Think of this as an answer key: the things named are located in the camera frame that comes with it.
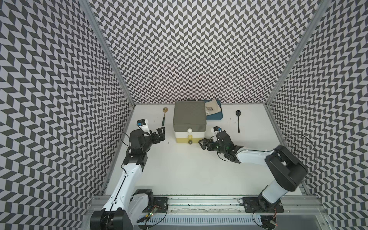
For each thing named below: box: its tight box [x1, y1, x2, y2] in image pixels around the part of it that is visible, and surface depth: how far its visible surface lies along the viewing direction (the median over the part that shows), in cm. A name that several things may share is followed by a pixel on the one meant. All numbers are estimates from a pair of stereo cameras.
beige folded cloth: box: [205, 99, 222, 116], surface depth 118 cm
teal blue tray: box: [204, 99, 223, 121], surface depth 111 cm
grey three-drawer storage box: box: [172, 100, 207, 145], surface depth 90 cm
